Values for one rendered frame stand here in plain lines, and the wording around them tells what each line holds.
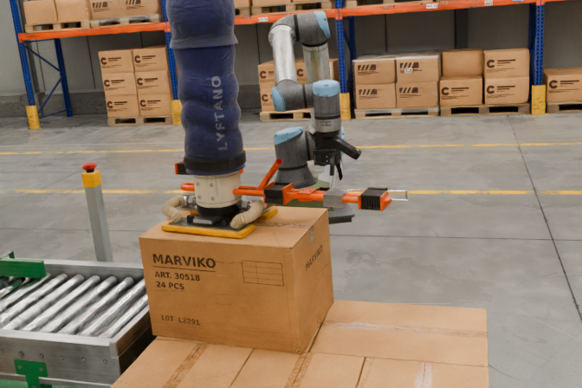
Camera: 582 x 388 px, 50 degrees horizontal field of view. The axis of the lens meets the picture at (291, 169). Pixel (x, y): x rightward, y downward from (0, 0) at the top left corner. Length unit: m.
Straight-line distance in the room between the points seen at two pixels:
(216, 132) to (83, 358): 0.96
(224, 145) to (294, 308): 0.61
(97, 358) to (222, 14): 1.30
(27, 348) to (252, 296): 0.90
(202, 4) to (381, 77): 7.24
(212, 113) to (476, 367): 1.21
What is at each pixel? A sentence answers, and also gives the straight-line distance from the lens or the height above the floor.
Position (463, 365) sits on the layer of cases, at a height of 0.54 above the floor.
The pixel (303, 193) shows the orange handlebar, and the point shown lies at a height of 1.09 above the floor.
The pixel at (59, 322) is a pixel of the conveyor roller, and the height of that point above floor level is 0.54.
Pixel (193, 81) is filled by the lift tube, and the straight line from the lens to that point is 2.17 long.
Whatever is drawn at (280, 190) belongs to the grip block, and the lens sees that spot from 2.17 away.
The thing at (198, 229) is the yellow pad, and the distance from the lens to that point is 2.27.
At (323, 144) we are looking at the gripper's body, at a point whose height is 1.24.
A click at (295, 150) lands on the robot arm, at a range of 3.00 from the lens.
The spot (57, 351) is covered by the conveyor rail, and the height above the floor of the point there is 0.55.
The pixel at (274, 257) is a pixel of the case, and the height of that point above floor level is 0.90.
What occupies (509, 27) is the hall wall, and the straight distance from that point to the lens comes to 10.52.
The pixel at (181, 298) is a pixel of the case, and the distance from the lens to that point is 2.36.
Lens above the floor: 1.71
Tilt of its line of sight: 15 degrees down
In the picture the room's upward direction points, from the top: 5 degrees counter-clockwise
